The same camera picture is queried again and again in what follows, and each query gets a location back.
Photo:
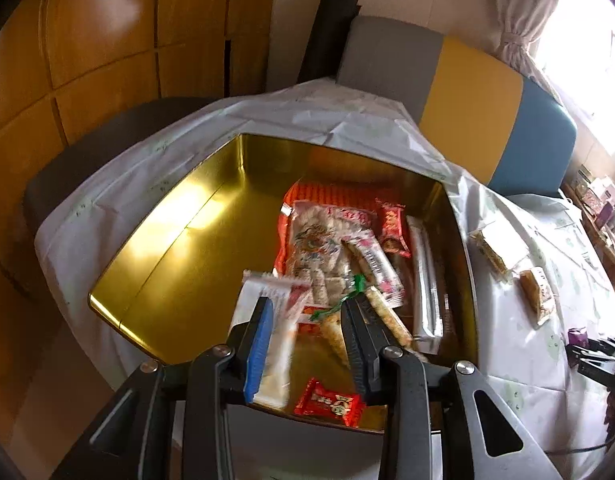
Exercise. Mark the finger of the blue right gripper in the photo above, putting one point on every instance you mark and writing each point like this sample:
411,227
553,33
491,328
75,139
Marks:
578,356

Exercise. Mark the wooden wardrobe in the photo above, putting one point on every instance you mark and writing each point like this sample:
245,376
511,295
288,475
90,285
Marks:
67,66

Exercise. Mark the red snack bar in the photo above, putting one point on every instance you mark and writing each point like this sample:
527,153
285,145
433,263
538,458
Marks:
392,236

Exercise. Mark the black rolled mat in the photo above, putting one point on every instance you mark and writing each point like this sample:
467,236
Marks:
324,49

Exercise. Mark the long brown white snack pack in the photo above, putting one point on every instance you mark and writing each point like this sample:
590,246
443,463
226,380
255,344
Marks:
428,321

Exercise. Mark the green-tied cracker stick pack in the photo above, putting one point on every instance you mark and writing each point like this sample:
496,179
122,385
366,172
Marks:
376,313

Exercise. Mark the gold tin box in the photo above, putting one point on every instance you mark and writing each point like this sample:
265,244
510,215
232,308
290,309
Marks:
173,287

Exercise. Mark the rice cracker block pack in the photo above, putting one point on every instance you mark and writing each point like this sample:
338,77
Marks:
502,246

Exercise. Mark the wooden side shelf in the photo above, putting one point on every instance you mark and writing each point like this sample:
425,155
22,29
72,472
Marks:
595,197

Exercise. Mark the purple candy wrapper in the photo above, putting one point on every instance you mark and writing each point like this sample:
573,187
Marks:
578,337

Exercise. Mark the floral curtain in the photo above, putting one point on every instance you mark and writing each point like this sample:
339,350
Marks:
522,23

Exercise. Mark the golden crumb cake pack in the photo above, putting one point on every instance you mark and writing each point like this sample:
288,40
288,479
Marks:
539,294

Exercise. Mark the small red candy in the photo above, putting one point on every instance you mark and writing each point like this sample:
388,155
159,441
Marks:
317,401

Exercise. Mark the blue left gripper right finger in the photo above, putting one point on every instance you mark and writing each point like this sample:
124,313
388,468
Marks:
372,372

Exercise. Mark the grey yellow blue chair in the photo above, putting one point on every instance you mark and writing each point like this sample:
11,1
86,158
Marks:
476,111

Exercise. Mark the large red dragon snack bag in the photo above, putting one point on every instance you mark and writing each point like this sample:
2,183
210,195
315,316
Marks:
314,218

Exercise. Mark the floral white candy bar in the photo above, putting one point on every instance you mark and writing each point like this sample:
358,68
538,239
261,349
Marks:
376,266

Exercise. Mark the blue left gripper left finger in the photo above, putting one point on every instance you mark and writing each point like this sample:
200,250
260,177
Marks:
250,341

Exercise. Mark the white grey snack pack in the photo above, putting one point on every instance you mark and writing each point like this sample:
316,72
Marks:
289,296

